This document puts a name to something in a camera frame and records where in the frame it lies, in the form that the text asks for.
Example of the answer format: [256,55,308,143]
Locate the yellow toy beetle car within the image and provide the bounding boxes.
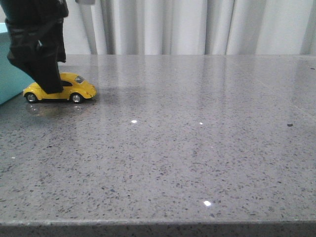
[22,72,97,104]

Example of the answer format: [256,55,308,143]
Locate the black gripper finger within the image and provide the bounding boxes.
[6,20,64,94]
[56,18,66,62]

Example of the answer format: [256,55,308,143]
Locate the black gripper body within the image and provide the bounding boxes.
[1,0,69,24]

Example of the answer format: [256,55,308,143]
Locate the light blue plastic box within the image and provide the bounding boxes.
[0,23,34,104]

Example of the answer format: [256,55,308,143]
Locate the grey pleated curtain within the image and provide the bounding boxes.
[63,0,316,55]

